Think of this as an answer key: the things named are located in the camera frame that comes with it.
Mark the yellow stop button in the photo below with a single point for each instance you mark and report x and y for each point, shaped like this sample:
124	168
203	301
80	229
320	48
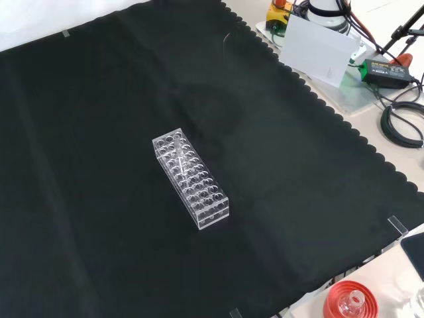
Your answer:
276	15

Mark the black bench cloth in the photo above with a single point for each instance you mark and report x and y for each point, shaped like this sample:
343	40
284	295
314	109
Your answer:
99	132

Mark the clear base plate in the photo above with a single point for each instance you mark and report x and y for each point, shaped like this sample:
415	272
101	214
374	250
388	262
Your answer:
354	96

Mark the orange clamp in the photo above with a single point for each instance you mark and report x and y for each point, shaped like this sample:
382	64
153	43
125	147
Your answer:
404	59

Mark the pale board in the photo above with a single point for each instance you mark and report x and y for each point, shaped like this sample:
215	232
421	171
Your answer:
314	49

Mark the black tripod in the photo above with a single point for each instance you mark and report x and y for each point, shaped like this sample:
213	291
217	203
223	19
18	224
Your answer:
399	31

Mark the black power adapter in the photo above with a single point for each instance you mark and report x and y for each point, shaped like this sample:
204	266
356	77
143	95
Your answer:
386	73

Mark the black tablet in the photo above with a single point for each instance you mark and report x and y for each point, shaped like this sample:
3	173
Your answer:
415	251

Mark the clear test tube rack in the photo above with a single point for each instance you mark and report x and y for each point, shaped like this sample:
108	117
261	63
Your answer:
202	205

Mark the clear glass test tube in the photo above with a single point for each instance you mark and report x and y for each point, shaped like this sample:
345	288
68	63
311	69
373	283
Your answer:
179	149

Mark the clear cloth clip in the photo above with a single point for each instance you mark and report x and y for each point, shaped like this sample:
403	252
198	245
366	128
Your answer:
397	226
66	33
234	313

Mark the small clear glass flask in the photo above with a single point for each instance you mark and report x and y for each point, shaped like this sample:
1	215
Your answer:
352	303

